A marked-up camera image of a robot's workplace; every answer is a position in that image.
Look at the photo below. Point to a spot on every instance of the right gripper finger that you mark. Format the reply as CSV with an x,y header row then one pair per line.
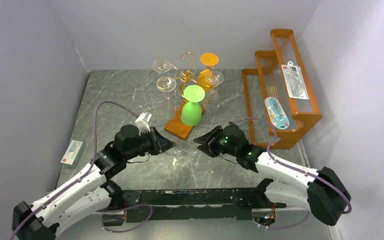
x,y
208,137
206,149

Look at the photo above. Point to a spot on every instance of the orange plastic goblet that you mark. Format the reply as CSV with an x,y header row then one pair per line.
x,y
209,60

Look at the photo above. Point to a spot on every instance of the blue packaged item on shelf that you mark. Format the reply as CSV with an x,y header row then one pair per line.
x,y
276,113

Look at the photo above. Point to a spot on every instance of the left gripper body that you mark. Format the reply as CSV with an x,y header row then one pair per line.
x,y
146,143

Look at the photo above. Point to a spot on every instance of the white packaged item on shelf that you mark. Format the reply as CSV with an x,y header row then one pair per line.
x,y
294,81

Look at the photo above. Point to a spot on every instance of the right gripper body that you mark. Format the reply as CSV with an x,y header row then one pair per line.
x,y
212,143

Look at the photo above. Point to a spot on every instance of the green plastic goblet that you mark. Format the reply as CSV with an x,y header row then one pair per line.
x,y
191,113

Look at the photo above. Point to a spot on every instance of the gold wire wine glass rack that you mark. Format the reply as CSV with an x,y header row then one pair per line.
x,y
186,76

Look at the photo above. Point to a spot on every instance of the orange wooden tiered shelf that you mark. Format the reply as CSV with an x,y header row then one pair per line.
x,y
303,114

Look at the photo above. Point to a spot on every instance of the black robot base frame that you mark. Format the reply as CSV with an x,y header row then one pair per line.
x,y
185,204

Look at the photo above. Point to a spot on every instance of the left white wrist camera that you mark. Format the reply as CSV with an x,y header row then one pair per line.
x,y
142,122

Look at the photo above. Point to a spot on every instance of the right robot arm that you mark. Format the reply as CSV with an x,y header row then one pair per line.
x,y
319,191

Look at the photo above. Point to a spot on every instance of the small blue white packet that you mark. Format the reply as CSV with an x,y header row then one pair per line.
x,y
73,153

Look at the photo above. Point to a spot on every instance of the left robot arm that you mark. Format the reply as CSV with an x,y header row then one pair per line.
x,y
90,190

